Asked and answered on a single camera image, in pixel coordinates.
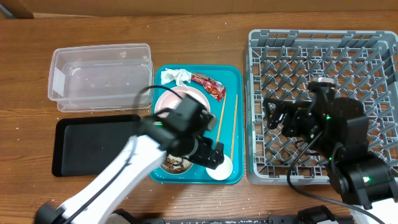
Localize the pink plate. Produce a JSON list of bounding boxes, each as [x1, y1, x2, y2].
[[154, 86, 211, 113]]

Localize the teal serving tray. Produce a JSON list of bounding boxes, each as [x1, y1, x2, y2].
[[150, 64, 244, 184]]

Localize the rice and food scraps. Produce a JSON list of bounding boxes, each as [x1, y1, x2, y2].
[[163, 155, 190, 174]]

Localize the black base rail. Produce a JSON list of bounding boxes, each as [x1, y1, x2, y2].
[[136, 215, 355, 224]]

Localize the white napkin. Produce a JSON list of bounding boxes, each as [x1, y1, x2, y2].
[[160, 68, 193, 87]]

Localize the black plastic tray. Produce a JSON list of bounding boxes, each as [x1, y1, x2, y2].
[[52, 114, 141, 177]]

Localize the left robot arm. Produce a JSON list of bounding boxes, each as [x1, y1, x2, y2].
[[34, 95, 224, 223]]

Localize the grey dishwasher rack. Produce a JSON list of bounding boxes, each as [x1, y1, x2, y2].
[[244, 29, 397, 185]]

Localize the red snack wrapper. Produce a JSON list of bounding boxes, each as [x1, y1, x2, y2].
[[191, 73, 226, 101]]

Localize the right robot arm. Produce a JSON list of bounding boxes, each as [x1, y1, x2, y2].
[[262, 78, 397, 223]]

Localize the clear plastic bin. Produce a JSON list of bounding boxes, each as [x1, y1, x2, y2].
[[47, 44, 154, 112]]

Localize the left wooden chopstick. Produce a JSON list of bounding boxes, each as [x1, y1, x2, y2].
[[216, 92, 227, 142]]

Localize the white cup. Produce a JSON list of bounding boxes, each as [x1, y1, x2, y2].
[[206, 154, 233, 180]]

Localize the wooden chopstick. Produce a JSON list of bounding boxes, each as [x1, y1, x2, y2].
[[230, 95, 238, 163], [216, 92, 227, 142]]

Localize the right wooden chopstick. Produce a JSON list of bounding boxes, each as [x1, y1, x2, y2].
[[230, 95, 238, 163]]

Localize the grey bowl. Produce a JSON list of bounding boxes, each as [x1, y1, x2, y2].
[[160, 155, 195, 175]]

